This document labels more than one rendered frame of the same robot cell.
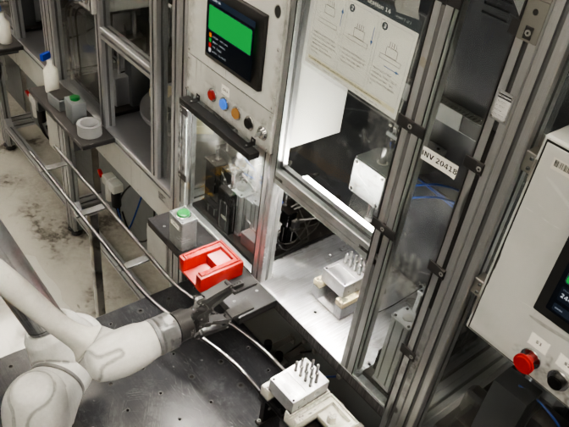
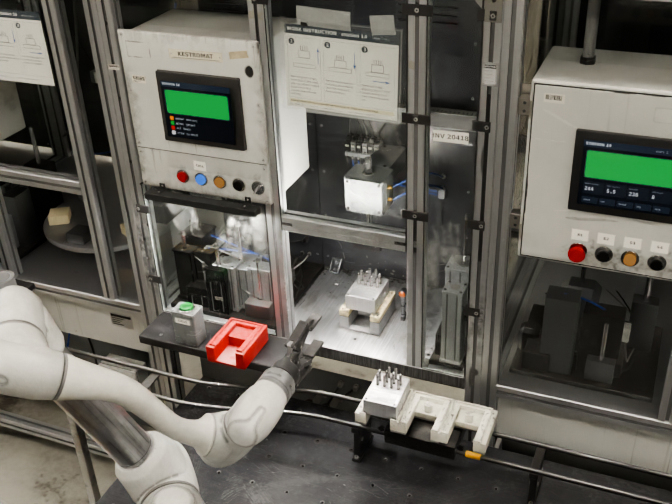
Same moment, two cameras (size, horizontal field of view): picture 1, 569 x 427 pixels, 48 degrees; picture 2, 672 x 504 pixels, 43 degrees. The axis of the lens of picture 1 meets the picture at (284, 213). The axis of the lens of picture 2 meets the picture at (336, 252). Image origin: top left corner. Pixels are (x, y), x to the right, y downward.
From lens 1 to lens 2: 93 cm
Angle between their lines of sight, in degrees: 20
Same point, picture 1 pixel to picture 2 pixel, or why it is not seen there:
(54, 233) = not seen: outside the picture
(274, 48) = (253, 105)
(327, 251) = (325, 290)
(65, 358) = (174, 472)
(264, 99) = (252, 155)
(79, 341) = (201, 433)
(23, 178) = not seen: outside the picture
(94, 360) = (245, 425)
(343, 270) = (363, 290)
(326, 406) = (417, 401)
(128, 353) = (268, 407)
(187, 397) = (279, 473)
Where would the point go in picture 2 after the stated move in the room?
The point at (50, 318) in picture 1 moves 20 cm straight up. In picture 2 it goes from (172, 418) to (160, 348)
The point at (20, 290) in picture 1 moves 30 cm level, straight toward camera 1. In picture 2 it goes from (148, 396) to (251, 450)
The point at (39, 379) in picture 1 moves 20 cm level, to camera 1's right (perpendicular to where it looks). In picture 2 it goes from (172, 491) to (252, 464)
